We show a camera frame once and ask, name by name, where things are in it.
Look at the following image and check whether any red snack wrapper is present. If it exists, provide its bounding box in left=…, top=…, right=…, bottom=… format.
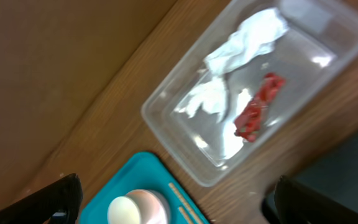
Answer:
left=234, top=73, right=286, bottom=142

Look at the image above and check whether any black plastic tray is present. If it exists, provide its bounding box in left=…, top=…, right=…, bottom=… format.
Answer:
left=261, top=133, right=358, bottom=223

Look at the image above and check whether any pink small bowl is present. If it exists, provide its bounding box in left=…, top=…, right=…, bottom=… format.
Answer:
left=126, top=189, right=170, bottom=224

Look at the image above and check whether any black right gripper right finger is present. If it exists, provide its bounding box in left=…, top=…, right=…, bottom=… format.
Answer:
left=274, top=176, right=358, bottom=224

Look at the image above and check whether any clear plastic bin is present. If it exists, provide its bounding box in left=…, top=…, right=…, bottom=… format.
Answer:
left=142, top=1, right=358, bottom=187

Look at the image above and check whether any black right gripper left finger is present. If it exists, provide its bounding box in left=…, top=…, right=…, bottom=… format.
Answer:
left=0, top=173, right=83, bottom=224

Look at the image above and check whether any white napkin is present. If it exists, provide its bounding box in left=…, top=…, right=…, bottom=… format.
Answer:
left=175, top=7, right=289, bottom=122

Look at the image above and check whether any pale green cup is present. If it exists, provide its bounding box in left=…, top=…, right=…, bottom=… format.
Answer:
left=108, top=196, right=141, bottom=224

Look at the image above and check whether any wooden chopstick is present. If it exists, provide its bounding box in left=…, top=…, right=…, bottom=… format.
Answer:
left=178, top=206, right=196, bottom=224
left=168, top=182, right=203, bottom=224

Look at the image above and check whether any teal plastic tray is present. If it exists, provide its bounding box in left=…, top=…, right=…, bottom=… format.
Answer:
left=79, top=152, right=209, bottom=224

